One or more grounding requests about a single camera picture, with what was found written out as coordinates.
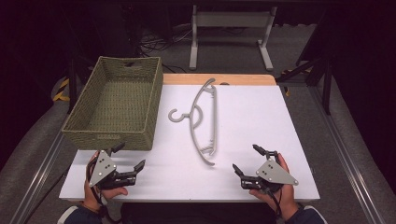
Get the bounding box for aluminium rail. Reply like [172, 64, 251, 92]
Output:
[8, 129, 67, 224]
[306, 82, 389, 224]

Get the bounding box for black metal stand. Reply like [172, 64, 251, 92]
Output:
[276, 52, 333, 116]
[65, 54, 96, 115]

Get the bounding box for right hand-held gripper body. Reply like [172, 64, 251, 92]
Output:
[240, 158, 300, 192]

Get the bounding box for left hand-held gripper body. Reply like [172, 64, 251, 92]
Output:
[88, 149, 138, 191]

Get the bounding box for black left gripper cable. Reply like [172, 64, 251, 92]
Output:
[85, 157, 122, 224]

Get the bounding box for yellow black striped tape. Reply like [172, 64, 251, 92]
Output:
[280, 65, 313, 97]
[51, 77, 71, 103]

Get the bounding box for person's dark lap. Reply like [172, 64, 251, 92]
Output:
[120, 201, 277, 224]

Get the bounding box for grey metal stand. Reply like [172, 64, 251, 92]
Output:
[189, 4, 278, 72]

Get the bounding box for person's left hand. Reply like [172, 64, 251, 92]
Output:
[82, 150, 130, 213]

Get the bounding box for person's right hand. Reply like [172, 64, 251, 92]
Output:
[248, 152, 300, 221]

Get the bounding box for black floor cables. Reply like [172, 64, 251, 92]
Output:
[135, 24, 194, 74]

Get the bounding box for grey plastic clothes hanger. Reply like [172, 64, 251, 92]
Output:
[167, 77, 218, 167]

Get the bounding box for white board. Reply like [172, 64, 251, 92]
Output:
[58, 84, 321, 203]

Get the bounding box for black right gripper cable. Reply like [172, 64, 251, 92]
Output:
[268, 188, 284, 217]

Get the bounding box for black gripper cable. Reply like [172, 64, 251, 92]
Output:
[85, 157, 122, 224]
[268, 188, 284, 217]

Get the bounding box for green woven basket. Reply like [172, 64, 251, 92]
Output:
[61, 55, 164, 152]

